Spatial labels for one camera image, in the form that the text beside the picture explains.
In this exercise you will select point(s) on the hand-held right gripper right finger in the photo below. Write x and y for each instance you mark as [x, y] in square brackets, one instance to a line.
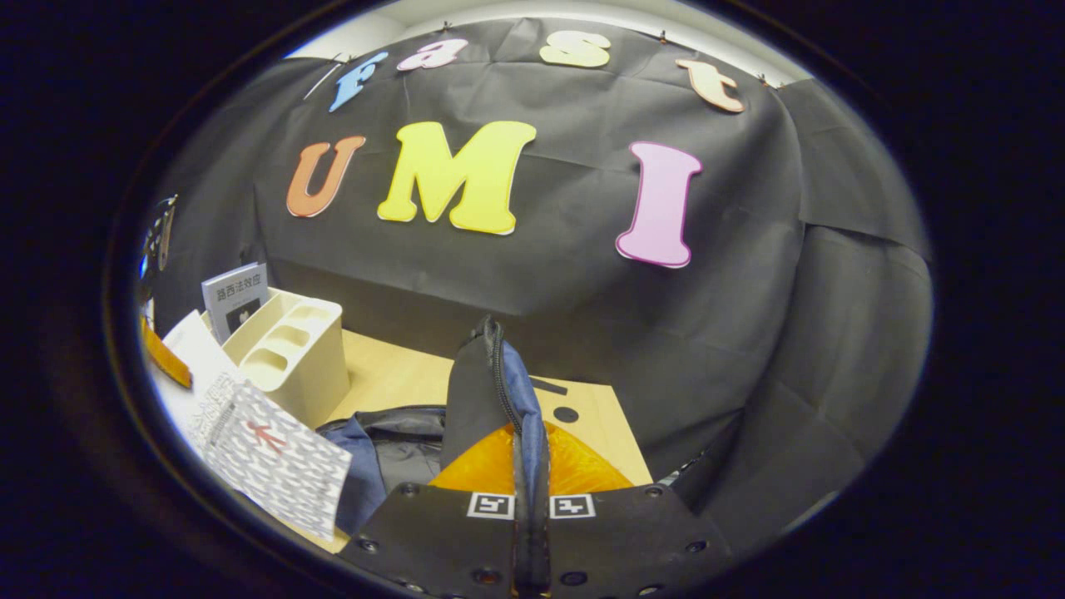
[624, 541]

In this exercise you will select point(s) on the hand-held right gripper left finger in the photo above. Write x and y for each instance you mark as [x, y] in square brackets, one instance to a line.
[441, 541]

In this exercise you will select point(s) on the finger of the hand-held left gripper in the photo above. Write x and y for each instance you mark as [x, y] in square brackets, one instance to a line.
[166, 358]

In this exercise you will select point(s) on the lavender cover book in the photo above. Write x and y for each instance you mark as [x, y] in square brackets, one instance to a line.
[237, 299]

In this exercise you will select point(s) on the white patterned cover book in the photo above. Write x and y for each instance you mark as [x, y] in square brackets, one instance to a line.
[266, 457]

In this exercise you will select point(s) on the white plastic bookshelf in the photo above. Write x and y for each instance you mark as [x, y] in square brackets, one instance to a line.
[308, 366]

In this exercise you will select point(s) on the blue schoolbag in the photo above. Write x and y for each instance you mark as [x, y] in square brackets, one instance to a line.
[474, 391]

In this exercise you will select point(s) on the small black round disc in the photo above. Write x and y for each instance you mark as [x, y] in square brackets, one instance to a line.
[566, 413]

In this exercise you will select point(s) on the black backdrop cloth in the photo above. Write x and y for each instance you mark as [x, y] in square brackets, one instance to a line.
[582, 299]

